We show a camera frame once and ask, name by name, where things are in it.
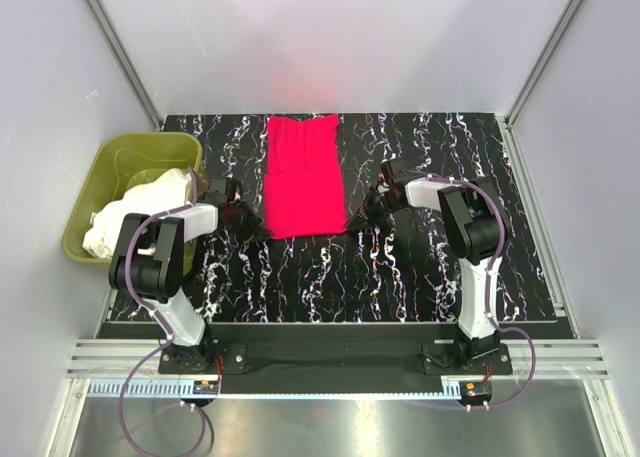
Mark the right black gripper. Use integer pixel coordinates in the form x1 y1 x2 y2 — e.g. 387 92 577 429
344 188 402 232

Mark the pink t shirt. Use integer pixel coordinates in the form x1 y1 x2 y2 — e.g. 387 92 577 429
264 114 347 239

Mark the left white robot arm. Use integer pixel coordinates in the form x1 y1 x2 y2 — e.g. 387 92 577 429
108 178 272 373

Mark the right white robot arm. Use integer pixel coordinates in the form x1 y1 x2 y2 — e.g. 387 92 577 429
346 159 509 374

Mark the white t shirt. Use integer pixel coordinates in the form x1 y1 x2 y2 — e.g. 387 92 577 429
82 168 198 260

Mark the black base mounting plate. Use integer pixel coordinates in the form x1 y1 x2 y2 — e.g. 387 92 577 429
159 323 513 398

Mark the olive green plastic tub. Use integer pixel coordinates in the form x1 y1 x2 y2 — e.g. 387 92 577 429
62 132 209 269

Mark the left orange connector box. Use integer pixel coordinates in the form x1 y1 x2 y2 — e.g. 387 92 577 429
192 377 221 395

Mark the orange connector box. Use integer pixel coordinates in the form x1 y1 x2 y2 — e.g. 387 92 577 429
192 377 221 395
460 380 493 406

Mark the right orange connector box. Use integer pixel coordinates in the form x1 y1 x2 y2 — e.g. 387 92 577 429
460 380 493 406

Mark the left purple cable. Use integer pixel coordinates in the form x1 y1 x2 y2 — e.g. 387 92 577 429
119 169 216 452

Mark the purple cable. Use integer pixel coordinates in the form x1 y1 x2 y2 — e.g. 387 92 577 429
119 169 216 452
414 174 537 411

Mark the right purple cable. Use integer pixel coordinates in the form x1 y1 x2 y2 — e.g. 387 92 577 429
414 174 537 411

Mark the aluminium frame rail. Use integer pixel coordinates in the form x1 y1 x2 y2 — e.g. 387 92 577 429
66 339 608 400

